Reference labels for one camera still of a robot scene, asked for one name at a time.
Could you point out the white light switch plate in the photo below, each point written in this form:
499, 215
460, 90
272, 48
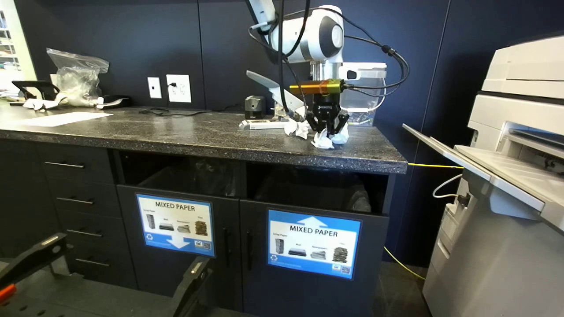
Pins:
154, 89

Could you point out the clear plastic bucket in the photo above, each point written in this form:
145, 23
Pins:
370, 99

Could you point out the large white printer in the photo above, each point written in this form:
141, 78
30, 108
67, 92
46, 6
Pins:
499, 235

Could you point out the black drawer front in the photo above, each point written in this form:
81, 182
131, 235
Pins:
88, 189
76, 152
97, 222
102, 275

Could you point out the black bin door down-arrow label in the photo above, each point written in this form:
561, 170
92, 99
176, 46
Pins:
176, 275

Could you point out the amber wrist camera box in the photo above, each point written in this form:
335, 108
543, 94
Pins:
317, 87

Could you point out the black pencil sharpener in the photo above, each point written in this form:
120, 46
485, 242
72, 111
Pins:
256, 106

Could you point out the white paper sheet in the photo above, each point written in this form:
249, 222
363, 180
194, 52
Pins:
64, 118

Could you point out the clear plastic bag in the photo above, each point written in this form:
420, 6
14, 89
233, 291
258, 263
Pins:
76, 73

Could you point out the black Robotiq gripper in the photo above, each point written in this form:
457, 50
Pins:
323, 104

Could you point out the black bar with orange tip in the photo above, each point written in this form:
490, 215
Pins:
35, 258

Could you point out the black angled stand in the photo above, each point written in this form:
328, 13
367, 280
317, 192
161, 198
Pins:
35, 89

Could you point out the white power outlet plate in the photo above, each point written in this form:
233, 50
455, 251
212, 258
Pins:
178, 89

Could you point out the plain black cabinet door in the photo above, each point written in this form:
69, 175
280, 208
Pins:
23, 194

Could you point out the black rubbish bin liner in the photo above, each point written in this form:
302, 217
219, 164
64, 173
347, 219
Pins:
310, 191
194, 177

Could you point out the blue label with up arrow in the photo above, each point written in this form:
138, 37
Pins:
314, 243

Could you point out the blue label with down arrow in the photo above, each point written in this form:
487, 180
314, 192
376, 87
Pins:
176, 226

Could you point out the black metal clamp bracket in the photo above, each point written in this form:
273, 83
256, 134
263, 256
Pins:
191, 282

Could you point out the white framed board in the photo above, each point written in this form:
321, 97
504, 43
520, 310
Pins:
14, 46

